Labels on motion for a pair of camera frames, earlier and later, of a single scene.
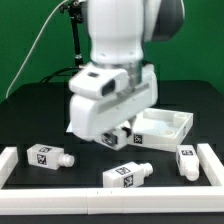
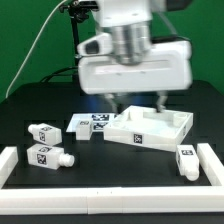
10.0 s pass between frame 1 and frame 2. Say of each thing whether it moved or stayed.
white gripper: moved
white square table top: stayed
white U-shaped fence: stayed
